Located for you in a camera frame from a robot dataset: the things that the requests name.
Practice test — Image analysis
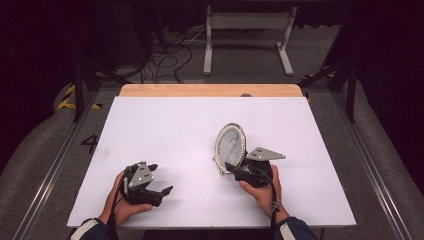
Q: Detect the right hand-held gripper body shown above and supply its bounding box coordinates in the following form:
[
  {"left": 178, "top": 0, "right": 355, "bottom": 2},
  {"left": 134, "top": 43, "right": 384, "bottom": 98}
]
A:
[{"left": 234, "top": 146, "right": 287, "bottom": 189}]

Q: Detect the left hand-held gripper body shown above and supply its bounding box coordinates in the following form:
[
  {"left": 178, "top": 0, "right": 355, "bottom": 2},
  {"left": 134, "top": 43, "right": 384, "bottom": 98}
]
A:
[{"left": 122, "top": 161, "right": 164, "bottom": 207}]

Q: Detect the oval silver photo frame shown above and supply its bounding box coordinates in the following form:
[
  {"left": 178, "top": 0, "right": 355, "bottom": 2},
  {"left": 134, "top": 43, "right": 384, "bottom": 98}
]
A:
[{"left": 212, "top": 122, "right": 249, "bottom": 175}]

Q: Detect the person's right hand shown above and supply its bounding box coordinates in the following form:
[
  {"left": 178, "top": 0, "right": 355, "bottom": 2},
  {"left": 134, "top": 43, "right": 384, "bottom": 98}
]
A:
[{"left": 238, "top": 164, "right": 290, "bottom": 224}]

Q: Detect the person's left hand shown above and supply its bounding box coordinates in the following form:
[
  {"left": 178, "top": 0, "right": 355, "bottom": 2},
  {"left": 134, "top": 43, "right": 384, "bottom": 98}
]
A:
[{"left": 99, "top": 170, "right": 154, "bottom": 228}]

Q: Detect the white board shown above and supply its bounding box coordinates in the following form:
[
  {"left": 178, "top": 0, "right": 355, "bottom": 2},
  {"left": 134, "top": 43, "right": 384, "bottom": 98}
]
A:
[{"left": 66, "top": 96, "right": 357, "bottom": 230}]

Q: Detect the wooden table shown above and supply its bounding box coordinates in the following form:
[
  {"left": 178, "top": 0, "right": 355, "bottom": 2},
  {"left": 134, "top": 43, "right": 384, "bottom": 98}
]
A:
[{"left": 118, "top": 83, "right": 304, "bottom": 99}]

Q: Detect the black metal stand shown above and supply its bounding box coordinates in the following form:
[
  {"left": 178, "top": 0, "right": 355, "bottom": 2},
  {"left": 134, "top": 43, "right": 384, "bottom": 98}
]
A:
[
  {"left": 297, "top": 59, "right": 358, "bottom": 124},
  {"left": 71, "top": 56, "right": 134, "bottom": 123}
]

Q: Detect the yellow black floor tape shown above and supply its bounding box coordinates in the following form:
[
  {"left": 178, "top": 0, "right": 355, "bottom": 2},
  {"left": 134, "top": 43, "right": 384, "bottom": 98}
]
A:
[{"left": 57, "top": 84, "right": 103, "bottom": 111}]

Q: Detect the right hand-held gripper cable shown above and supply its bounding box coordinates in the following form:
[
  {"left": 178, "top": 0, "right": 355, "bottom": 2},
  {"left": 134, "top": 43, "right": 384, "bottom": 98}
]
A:
[{"left": 255, "top": 166, "right": 282, "bottom": 232}]

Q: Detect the hand-held gripper cable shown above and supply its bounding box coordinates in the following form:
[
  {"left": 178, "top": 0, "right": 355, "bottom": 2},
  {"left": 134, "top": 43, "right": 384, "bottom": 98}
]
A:
[
  {"left": 255, "top": 166, "right": 282, "bottom": 232},
  {"left": 105, "top": 166, "right": 130, "bottom": 240}
]

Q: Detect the left hand-held gripper cable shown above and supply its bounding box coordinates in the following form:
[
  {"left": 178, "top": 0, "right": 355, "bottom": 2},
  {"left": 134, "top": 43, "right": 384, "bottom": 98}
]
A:
[{"left": 105, "top": 166, "right": 130, "bottom": 240}]

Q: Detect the aluminium floor rail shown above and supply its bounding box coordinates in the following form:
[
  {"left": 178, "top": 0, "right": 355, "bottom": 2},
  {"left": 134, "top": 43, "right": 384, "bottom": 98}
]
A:
[
  {"left": 11, "top": 89, "right": 102, "bottom": 240},
  {"left": 331, "top": 90, "right": 415, "bottom": 240}
]

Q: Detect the bundle of floor cables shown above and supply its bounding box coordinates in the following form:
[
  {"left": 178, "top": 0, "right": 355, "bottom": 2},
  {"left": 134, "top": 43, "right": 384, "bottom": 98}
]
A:
[{"left": 139, "top": 28, "right": 208, "bottom": 85}]

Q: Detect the white metal desk frame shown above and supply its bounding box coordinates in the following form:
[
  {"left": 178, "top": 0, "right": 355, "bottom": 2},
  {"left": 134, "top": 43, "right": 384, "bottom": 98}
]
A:
[{"left": 202, "top": 5, "right": 299, "bottom": 77}]

